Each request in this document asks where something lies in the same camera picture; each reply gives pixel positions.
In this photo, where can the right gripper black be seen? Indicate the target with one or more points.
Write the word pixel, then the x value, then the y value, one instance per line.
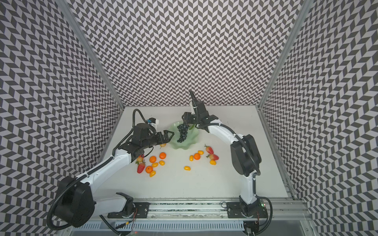
pixel 185 119

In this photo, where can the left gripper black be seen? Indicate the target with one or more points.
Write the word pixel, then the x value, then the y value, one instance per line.
pixel 167 139

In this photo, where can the dark grape bunch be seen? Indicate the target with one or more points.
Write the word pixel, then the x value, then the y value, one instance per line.
pixel 183 131

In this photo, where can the green wavy glass bowl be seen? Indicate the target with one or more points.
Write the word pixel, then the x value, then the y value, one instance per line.
pixel 192 137

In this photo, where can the strawberry red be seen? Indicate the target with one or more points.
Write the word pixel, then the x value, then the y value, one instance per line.
pixel 140 168

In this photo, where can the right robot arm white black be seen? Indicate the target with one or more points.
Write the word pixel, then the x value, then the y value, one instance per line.
pixel 245 155

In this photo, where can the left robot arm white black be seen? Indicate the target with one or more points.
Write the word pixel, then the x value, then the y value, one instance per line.
pixel 74 203

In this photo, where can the orange left right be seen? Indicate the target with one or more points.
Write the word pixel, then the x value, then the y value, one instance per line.
pixel 162 155

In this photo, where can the orange left upper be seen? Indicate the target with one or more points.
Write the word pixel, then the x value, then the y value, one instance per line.
pixel 153 159

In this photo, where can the orange left lower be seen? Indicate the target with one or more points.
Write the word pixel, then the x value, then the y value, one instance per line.
pixel 149 169

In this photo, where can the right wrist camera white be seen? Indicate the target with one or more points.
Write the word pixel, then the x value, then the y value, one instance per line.
pixel 193 107

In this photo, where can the left corner aluminium post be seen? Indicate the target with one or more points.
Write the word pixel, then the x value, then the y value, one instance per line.
pixel 68 15

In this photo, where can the corner aluminium post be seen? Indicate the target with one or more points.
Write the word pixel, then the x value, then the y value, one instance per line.
pixel 68 15
pixel 304 11

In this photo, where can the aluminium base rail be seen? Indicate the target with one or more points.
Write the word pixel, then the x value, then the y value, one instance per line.
pixel 276 217

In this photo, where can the right corner aluminium post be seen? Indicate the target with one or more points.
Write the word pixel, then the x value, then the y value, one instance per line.
pixel 304 11

